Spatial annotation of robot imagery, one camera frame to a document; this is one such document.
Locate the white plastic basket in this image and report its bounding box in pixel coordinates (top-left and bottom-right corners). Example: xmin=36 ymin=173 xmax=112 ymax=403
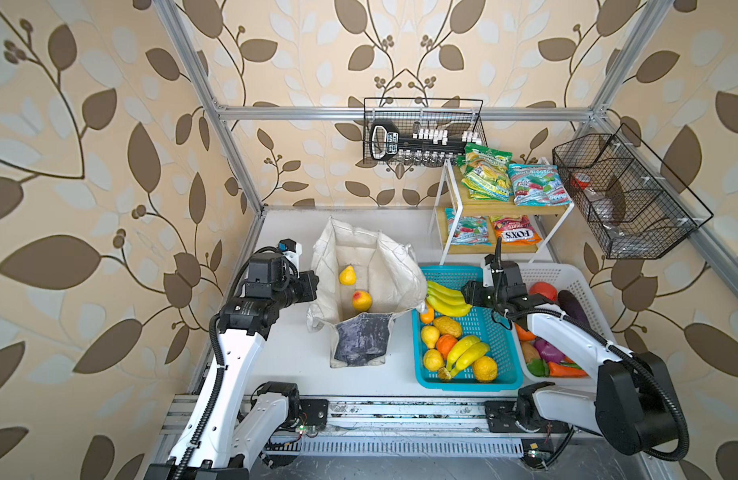
xmin=511 ymin=262 xmax=615 ymax=391

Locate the plastic bottle red cap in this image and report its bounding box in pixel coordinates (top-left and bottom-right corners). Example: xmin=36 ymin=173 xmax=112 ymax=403
xmin=572 ymin=172 xmax=614 ymax=222

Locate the small orange tangerine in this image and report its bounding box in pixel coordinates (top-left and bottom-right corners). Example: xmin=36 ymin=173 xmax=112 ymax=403
xmin=420 ymin=305 xmax=435 ymax=325

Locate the orange carrot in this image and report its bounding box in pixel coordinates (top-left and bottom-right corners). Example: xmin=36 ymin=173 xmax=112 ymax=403
xmin=548 ymin=362 xmax=588 ymax=378
xmin=514 ymin=324 xmax=536 ymax=342

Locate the red tomato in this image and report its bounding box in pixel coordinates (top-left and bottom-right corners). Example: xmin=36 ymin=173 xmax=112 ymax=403
xmin=529 ymin=281 xmax=558 ymax=302

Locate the yellow lemon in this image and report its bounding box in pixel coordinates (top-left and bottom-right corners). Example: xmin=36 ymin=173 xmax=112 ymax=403
xmin=338 ymin=265 xmax=357 ymax=286
xmin=423 ymin=349 xmax=446 ymax=373

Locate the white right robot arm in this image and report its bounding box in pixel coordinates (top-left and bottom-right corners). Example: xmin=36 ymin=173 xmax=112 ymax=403
xmin=461 ymin=250 xmax=690 ymax=462

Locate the yellow red mango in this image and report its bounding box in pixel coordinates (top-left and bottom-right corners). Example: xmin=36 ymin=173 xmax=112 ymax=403
xmin=352 ymin=290 xmax=373 ymax=312

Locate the green red candy bag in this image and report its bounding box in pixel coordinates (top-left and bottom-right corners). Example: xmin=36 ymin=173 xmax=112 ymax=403
xmin=445 ymin=208 xmax=491 ymax=246

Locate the teal candy bag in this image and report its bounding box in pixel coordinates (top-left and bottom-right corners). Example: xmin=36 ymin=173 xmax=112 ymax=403
xmin=508 ymin=163 xmax=572 ymax=207

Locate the purple eggplant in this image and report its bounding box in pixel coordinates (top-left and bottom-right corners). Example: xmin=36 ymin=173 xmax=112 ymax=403
xmin=557 ymin=290 xmax=590 ymax=328

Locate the cream Monet print tote bag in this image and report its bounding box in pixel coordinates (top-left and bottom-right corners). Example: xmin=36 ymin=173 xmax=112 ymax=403
xmin=306 ymin=217 xmax=427 ymax=369

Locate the yellow green banana bunch back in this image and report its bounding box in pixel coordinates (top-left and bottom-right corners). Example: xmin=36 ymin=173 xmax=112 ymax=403
xmin=426 ymin=281 xmax=472 ymax=318

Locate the orange Fox's candy bag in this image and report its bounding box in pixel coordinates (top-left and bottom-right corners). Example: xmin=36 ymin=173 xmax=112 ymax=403
xmin=490 ymin=215 xmax=542 ymax=246

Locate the white wooden two-tier shelf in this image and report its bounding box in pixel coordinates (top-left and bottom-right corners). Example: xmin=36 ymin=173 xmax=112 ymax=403
xmin=430 ymin=160 xmax=575 ymax=265

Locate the teal plastic basket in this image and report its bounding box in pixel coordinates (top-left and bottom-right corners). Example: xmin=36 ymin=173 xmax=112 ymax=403
xmin=412 ymin=265 xmax=523 ymax=394

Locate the linear rail base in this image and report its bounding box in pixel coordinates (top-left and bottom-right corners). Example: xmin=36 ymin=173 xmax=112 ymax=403
xmin=155 ymin=392 xmax=646 ymax=460

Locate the purple onion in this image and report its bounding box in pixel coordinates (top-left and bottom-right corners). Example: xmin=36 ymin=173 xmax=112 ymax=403
xmin=534 ymin=338 xmax=566 ymax=363

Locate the black wire basket back wall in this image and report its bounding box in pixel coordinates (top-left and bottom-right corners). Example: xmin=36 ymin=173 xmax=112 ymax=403
xmin=363 ymin=96 xmax=487 ymax=168

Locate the orange persimmon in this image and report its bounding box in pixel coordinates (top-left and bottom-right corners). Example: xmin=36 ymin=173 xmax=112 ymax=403
xmin=435 ymin=334 xmax=459 ymax=360

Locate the yellow banana bunch front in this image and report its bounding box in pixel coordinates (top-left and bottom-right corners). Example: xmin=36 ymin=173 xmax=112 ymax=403
xmin=438 ymin=335 xmax=491 ymax=382

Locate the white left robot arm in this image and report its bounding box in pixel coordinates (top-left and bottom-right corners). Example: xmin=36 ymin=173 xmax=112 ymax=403
xmin=145 ymin=239 xmax=319 ymax=479

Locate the black wire basket wall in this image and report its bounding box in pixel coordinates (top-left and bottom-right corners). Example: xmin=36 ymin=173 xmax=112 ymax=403
xmin=363 ymin=96 xmax=487 ymax=168
xmin=553 ymin=124 xmax=713 ymax=260

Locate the black wire basket right wall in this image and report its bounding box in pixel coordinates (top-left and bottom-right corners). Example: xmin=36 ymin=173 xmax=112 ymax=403
xmin=553 ymin=124 xmax=713 ymax=260

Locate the yellow pear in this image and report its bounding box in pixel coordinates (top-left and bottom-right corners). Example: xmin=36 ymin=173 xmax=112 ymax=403
xmin=420 ymin=325 xmax=441 ymax=350

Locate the orange carrot front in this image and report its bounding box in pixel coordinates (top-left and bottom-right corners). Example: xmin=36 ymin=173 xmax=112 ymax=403
xmin=548 ymin=362 xmax=588 ymax=378

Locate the black white tool set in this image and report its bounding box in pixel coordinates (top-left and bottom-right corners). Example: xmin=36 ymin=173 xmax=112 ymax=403
xmin=363 ymin=119 xmax=487 ymax=166

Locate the yellow green candy bag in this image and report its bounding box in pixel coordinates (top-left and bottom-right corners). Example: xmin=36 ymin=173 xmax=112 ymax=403
xmin=457 ymin=143 xmax=513 ymax=202

